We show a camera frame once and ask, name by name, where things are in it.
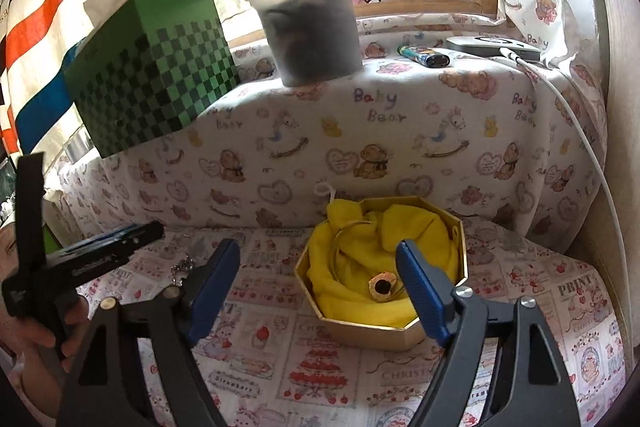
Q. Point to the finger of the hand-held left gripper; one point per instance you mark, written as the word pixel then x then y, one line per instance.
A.
pixel 31 207
pixel 115 243

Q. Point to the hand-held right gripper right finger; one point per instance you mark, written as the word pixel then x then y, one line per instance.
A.
pixel 420 292

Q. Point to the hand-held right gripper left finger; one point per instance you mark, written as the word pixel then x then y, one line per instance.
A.
pixel 215 292

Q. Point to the gold octagonal box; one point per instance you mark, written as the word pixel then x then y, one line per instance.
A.
pixel 360 337

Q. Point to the silver bangle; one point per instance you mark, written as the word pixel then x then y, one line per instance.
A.
pixel 341 234

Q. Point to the person's left hand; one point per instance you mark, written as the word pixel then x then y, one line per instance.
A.
pixel 30 357

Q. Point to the yellow cloth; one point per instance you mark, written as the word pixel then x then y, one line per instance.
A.
pixel 350 292

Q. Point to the strawberry print sheet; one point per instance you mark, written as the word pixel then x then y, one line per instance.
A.
pixel 325 377

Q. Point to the green checkered box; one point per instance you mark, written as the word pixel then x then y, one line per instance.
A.
pixel 150 72

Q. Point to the bear print cloth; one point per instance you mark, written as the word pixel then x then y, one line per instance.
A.
pixel 400 117

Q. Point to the grey flat device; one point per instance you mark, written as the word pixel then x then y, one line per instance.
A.
pixel 490 47

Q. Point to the clear plastic tub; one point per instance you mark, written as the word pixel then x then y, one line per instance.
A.
pixel 310 32

